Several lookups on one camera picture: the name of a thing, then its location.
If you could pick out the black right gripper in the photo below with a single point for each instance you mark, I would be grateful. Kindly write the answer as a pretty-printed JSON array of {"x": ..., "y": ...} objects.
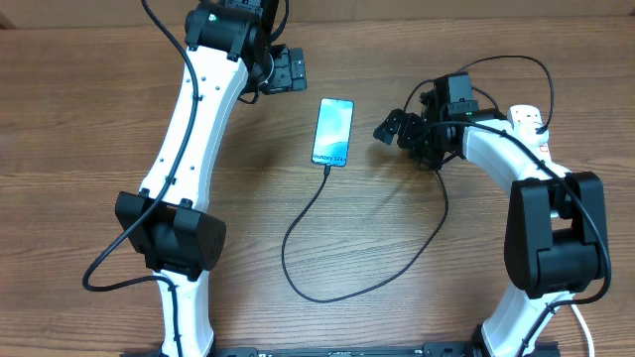
[{"x": 407, "y": 122}]

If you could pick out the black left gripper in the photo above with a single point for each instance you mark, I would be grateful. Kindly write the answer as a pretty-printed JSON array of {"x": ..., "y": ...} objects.
[{"x": 289, "y": 74}]

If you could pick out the blue Galaxy smartphone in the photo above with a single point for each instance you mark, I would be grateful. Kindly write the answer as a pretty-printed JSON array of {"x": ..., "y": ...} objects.
[{"x": 333, "y": 130}]

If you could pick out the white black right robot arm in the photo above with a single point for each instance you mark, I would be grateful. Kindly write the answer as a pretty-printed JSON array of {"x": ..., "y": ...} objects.
[{"x": 555, "y": 244}]

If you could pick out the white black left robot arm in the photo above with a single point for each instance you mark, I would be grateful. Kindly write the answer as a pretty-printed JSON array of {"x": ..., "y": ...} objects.
[{"x": 230, "y": 49}]

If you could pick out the white charger plug adapter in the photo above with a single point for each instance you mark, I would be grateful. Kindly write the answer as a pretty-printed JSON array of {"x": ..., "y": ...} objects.
[{"x": 529, "y": 133}]

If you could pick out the white power strip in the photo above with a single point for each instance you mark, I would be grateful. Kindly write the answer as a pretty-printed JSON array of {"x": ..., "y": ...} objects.
[{"x": 526, "y": 120}]

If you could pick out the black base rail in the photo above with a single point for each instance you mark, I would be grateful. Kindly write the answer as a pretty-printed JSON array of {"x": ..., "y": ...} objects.
[{"x": 337, "y": 352}]

